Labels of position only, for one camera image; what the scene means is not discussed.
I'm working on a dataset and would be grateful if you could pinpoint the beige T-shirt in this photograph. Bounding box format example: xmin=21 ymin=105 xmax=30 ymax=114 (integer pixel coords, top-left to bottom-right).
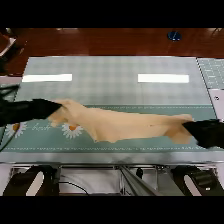
xmin=47 ymin=98 xmax=195 ymax=145

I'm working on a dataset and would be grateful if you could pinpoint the black cable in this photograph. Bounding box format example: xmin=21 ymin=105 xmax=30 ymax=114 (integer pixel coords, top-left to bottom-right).
xmin=59 ymin=180 xmax=90 ymax=197

